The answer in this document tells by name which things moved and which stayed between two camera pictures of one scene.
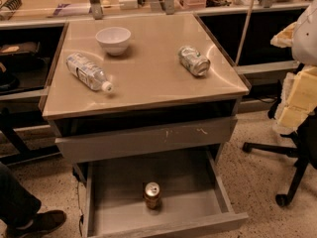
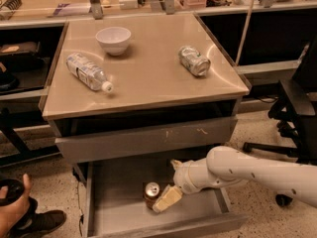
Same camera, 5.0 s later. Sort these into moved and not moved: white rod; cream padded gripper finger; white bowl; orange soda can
Moved: cream padded gripper finger
Not moved: white rod; white bowl; orange soda can
